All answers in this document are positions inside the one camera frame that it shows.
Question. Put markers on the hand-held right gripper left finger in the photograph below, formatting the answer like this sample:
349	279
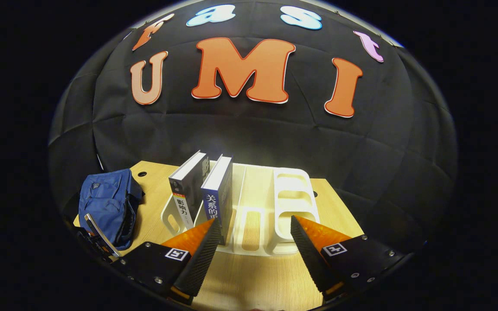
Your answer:
201	263

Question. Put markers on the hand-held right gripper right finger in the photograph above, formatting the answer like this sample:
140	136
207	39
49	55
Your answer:
307	255

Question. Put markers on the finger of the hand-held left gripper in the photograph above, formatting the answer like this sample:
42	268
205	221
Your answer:
101	236

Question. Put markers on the blue schoolbag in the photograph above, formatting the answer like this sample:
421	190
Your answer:
106	198

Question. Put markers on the white bookshelf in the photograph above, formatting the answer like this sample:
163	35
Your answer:
292	194

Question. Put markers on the blue cover book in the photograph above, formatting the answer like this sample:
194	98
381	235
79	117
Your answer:
216	194

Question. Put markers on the black and white portrait book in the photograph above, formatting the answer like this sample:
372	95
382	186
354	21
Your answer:
184	190

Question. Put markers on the black backdrop cloth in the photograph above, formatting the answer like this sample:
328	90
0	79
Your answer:
253	129

